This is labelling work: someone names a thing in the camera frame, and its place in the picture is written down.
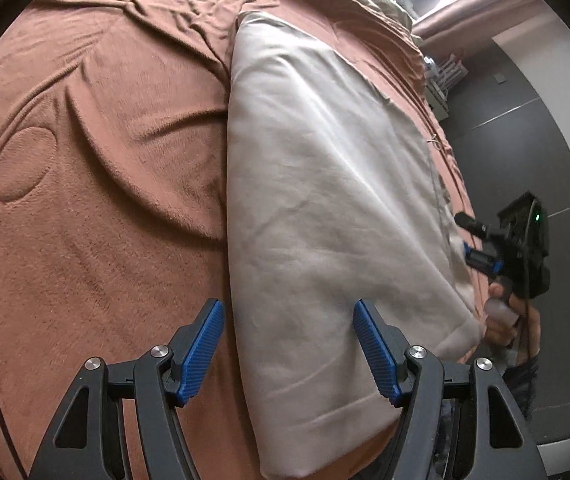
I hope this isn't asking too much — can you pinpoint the beige coat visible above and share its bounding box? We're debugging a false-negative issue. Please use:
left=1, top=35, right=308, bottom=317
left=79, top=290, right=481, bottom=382
left=227, top=12, right=482, bottom=479

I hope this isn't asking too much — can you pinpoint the right hand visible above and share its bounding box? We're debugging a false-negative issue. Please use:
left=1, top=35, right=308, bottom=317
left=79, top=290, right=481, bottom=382
left=484, top=281, right=542, bottom=366

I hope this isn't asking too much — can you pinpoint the white storage rack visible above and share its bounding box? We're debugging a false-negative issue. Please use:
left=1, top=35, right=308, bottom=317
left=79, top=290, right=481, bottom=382
left=422, top=52, right=468, bottom=122

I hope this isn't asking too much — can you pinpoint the pink curtain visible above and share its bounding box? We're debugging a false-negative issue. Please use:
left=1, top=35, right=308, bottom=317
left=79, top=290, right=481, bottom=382
left=413, top=0, right=550, bottom=60

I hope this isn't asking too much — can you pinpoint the brown bed blanket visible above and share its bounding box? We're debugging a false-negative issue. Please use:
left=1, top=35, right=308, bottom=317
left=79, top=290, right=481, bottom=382
left=0, top=0, right=471, bottom=479

